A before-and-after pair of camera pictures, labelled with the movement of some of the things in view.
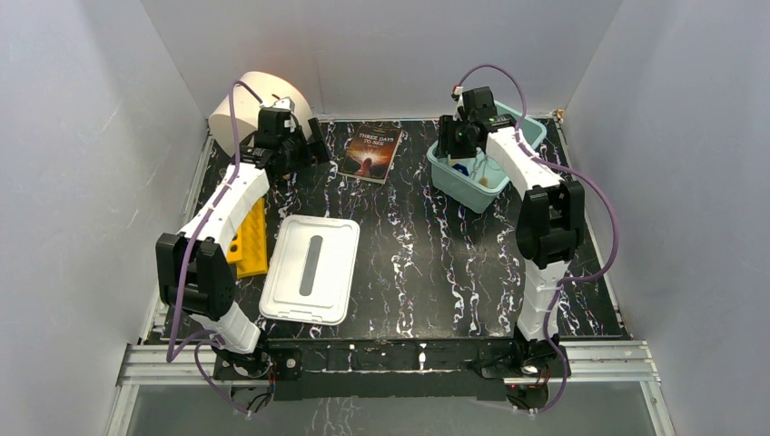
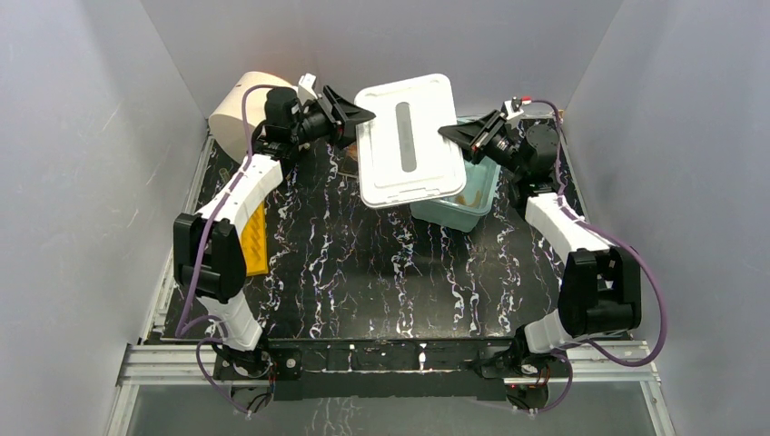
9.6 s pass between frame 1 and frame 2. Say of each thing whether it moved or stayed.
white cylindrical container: stayed
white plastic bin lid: moved
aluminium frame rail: stayed
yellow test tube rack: stayed
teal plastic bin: moved
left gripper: moved
